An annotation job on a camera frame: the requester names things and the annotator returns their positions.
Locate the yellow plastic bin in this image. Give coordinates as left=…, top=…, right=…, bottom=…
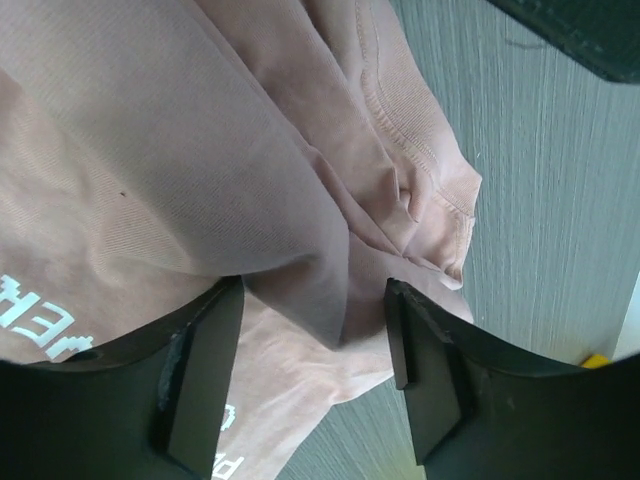
left=581, top=354, right=611, bottom=369

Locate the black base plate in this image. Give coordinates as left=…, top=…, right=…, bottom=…
left=490, top=0, right=639, bottom=85

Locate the pink printed t shirt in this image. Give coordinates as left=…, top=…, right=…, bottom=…
left=1, top=1, right=481, bottom=479

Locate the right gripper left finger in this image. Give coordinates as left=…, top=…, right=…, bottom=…
left=1, top=277, right=244, bottom=478

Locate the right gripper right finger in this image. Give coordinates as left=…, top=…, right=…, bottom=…
left=384, top=280, right=639, bottom=465

